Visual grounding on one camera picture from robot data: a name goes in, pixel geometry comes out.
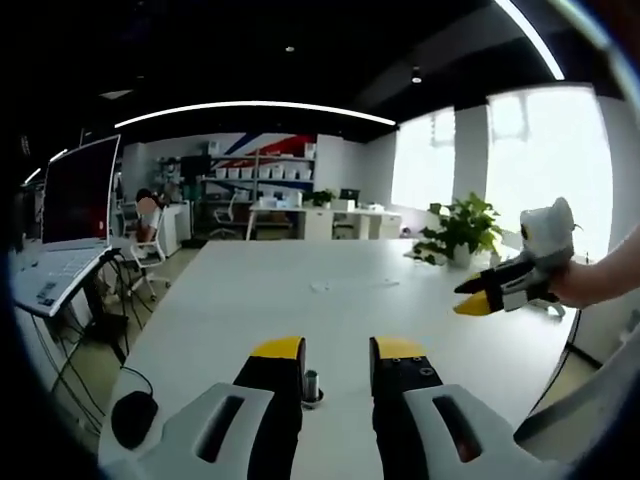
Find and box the straight ceiling light strip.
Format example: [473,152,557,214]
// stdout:
[494,0,566,81]

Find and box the black computer mouse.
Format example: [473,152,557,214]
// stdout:
[110,391,160,451]

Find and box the thick steel threaded stud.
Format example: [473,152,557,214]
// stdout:
[302,369,326,405]

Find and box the small green desk plant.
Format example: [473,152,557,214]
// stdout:
[305,188,337,209]

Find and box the large green potted plant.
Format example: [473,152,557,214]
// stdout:
[412,192,504,266]

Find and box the black laptop stand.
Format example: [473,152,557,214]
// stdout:
[74,249,132,366]

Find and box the white mesh swivel chair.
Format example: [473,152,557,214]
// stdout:
[209,193,240,240]

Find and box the black mouse cable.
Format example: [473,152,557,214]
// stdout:
[119,364,156,397]

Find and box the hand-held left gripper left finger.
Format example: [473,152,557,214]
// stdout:
[97,335,308,480]

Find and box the grey mesh office chair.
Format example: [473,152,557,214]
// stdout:
[513,344,640,451]

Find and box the white desk with cabinets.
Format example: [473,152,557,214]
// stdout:
[248,202,404,241]

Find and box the white laptop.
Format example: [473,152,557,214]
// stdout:
[13,133,124,319]

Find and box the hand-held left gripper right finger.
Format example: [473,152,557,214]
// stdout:
[369,335,571,480]

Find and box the long curved ceiling light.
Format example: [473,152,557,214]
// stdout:
[113,101,396,129]

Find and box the white office chair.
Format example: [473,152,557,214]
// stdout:
[122,204,171,301]

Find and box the storage shelf with white bins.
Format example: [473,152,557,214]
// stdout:
[199,143,317,201]

